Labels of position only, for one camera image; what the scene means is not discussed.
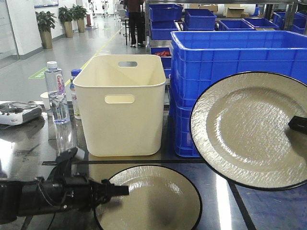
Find white paper cup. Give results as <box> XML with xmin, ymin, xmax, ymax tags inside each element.
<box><xmin>40</xmin><ymin>92</ymin><xmax>52</xmax><ymax>116</ymax></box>

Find clear water bottle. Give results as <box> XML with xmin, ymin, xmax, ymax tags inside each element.
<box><xmin>44</xmin><ymin>61</ymin><xmax>70</xmax><ymax>124</ymax></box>

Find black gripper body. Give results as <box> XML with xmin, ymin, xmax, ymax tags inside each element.
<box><xmin>35</xmin><ymin>176</ymin><xmax>92</xmax><ymax>212</ymax></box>

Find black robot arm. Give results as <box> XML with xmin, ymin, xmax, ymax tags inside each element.
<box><xmin>0</xmin><ymin>148</ymin><xmax>129</xmax><ymax>224</ymax></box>

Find white remote controller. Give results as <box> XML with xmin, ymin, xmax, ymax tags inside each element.
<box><xmin>0</xmin><ymin>101</ymin><xmax>42</xmax><ymax>126</ymax></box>

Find blue crate on shelf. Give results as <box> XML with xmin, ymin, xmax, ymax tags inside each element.
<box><xmin>149</xmin><ymin>4</ymin><xmax>183</xmax><ymax>40</ymax></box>
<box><xmin>184</xmin><ymin>9</ymin><xmax>216</xmax><ymax>31</ymax></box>

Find potted plant gold pot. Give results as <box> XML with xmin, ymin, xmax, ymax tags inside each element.
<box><xmin>71</xmin><ymin>5</ymin><xmax>87</xmax><ymax>33</ymax></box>
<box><xmin>58</xmin><ymin>6</ymin><xmax>73</xmax><ymax>38</ymax></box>
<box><xmin>35</xmin><ymin>11</ymin><xmax>56</xmax><ymax>49</ymax></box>

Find cream plastic storage bin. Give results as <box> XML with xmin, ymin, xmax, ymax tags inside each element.
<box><xmin>73</xmin><ymin>55</ymin><xmax>166</xmax><ymax>157</ymax></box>

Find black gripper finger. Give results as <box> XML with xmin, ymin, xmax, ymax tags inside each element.
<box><xmin>90</xmin><ymin>179</ymin><xmax>129</xmax><ymax>204</ymax></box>
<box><xmin>288</xmin><ymin>115</ymin><xmax>307</xmax><ymax>134</ymax></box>

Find large blue crate stack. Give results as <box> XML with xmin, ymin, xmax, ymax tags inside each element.
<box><xmin>169</xmin><ymin>31</ymin><xmax>307</xmax><ymax>158</ymax></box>

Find white drink bottle blue cap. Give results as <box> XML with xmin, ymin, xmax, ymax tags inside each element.
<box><xmin>70</xmin><ymin>69</ymin><xmax>81</xmax><ymax>120</ymax></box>

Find standing person dark clothes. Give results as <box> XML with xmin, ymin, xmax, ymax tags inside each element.
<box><xmin>124</xmin><ymin>0</ymin><xmax>144</xmax><ymax>48</ymax></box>

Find beige plate black rim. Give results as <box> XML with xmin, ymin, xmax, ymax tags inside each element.
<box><xmin>190</xmin><ymin>71</ymin><xmax>307</xmax><ymax>191</ymax></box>
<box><xmin>94</xmin><ymin>165</ymin><xmax>202</xmax><ymax>230</ymax></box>

